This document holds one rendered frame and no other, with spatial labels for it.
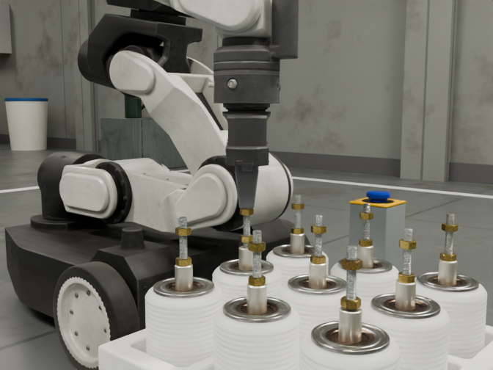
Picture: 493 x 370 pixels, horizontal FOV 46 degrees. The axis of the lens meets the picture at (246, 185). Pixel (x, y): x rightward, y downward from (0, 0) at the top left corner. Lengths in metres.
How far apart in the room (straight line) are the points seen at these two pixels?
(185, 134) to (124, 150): 3.35
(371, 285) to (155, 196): 0.58
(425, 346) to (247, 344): 0.19
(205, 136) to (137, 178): 0.23
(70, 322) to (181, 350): 0.46
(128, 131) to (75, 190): 3.07
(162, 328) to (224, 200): 0.38
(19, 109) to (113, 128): 2.30
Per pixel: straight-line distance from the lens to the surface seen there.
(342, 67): 4.30
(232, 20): 0.73
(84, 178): 1.34
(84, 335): 1.10
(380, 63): 4.16
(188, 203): 1.08
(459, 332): 0.76
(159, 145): 4.42
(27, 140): 6.74
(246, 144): 0.73
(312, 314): 0.70
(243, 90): 0.73
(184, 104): 1.13
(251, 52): 0.74
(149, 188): 1.24
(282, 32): 0.75
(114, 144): 4.58
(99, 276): 1.01
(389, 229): 0.98
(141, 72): 1.18
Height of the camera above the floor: 0.47
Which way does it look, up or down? 8 degrees down
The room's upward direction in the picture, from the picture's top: straight up
